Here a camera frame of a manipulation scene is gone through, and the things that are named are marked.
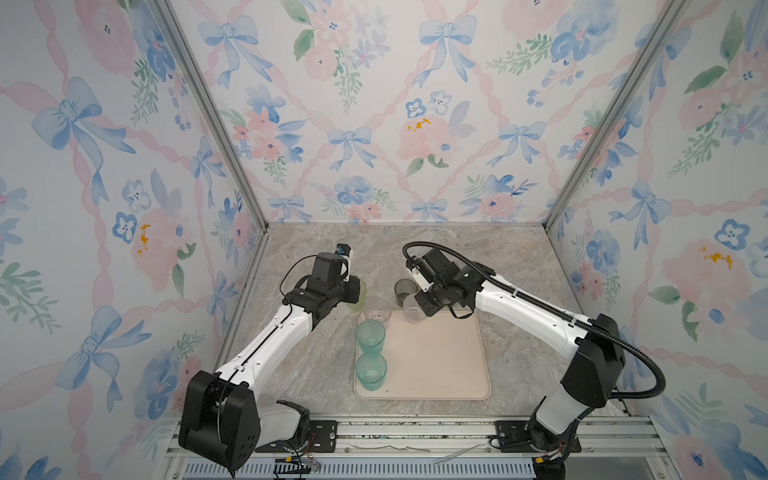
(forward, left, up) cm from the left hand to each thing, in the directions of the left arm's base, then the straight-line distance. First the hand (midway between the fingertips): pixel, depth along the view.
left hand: (355, 278), depth 84 cm
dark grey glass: (+5, -14, -13) cm, 20 cm away
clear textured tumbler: (-2, -5, -13) cm, 15 cm away
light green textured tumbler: (-1, +1, -15) cm, 15 cm away
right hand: (-4, -19, -2) cm, 20 cm away
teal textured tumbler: (-10, -4, -15) cm, 19 cm away
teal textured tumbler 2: (-20, -5, -15) cm, 26 cm away
